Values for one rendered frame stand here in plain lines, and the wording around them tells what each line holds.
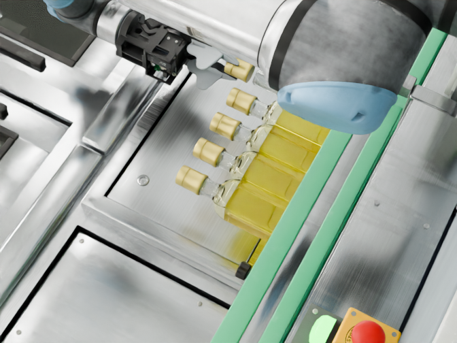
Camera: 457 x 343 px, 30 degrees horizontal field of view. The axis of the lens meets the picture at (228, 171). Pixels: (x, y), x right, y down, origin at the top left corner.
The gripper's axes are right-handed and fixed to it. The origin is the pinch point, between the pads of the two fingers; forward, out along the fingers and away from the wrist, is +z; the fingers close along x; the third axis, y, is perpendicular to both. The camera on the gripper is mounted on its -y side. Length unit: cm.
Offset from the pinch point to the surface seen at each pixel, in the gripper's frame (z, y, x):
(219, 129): 4.4, 13.1, 0.6
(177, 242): 5.4, 29.1, -12.7
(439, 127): 36.4, 5.1, 15.1
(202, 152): 4.1, 18.5, 0.8
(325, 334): 35, 44, 20
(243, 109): 5.9, 7.4, 0.4
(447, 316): 44, 49, 50
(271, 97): 5.8, -5.7, -12.8
